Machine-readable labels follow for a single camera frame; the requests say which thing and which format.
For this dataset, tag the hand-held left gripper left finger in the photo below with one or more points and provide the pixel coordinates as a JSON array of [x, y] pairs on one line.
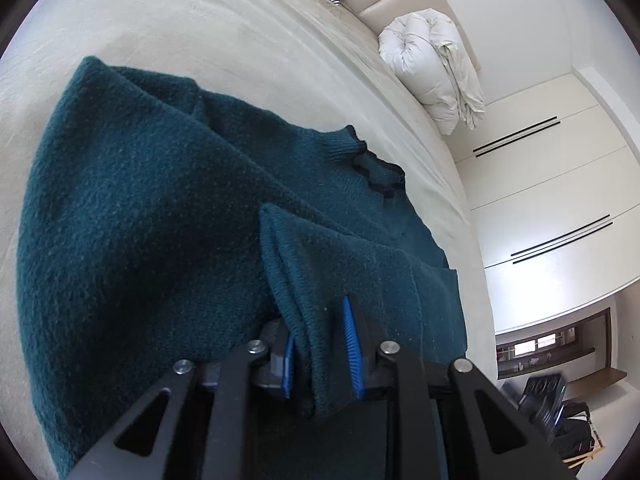
[[287, 366]]

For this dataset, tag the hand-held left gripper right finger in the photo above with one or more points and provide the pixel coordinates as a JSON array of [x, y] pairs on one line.
[[351, 347]]

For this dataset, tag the teal knit sweater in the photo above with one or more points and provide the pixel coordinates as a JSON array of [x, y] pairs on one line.
[[150, 210]]

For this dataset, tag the black bag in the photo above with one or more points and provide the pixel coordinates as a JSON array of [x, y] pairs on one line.
[[572, 435]]

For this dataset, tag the wooden framed window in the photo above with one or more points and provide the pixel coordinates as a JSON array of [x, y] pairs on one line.
[[530, 347]]

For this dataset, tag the wooden shelf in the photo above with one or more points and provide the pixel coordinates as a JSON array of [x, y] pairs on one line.
[[602, 376]]

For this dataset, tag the white wardrobe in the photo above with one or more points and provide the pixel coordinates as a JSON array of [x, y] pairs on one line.
[[550, 195]]

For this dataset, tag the white folded duvet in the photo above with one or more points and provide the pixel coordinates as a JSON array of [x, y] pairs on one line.
[[430, 65]]

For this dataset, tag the bed with beige sheet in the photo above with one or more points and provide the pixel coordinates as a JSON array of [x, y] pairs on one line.
[[200, 35]]

